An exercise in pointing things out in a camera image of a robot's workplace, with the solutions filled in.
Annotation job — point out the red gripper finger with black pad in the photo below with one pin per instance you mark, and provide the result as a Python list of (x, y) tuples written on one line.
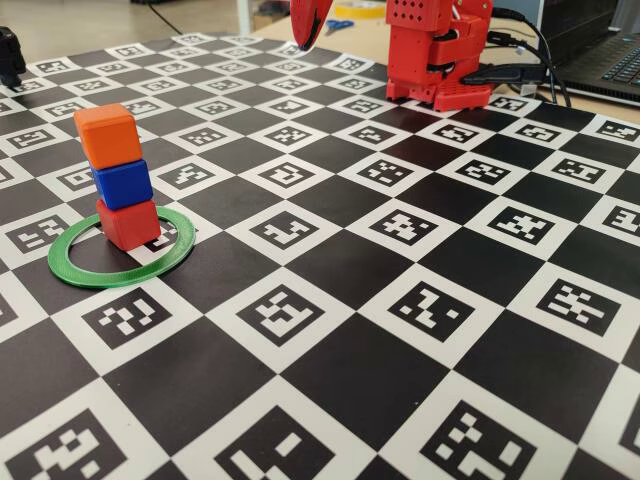
[(302, 20), (324, 11)]

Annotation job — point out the orange cube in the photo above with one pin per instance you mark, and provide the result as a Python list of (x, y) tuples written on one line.
[(107, 137)]

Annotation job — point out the blue cube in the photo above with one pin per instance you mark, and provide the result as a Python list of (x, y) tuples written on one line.
[(122, 185)]

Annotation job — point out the red cube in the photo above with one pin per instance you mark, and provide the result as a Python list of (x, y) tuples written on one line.
[(130, 225)]

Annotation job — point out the red robot base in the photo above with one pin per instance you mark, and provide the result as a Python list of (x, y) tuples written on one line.
[(460, 97)]

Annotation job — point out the red robot arm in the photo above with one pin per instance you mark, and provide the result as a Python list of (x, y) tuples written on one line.
[(410, 55)]

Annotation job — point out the yellow tape roll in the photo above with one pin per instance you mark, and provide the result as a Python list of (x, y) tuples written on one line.
[(360, 15)]

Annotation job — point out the white table leg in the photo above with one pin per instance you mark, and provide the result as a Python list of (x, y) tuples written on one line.
[(245, 15)]

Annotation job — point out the black laptop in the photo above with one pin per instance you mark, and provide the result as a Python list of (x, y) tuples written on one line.
[(600, 30)]

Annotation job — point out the black device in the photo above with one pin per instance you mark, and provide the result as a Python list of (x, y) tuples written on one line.
[(10, 55)]

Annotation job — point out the black white marker mat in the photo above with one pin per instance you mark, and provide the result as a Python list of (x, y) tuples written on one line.
[(320, 400)]

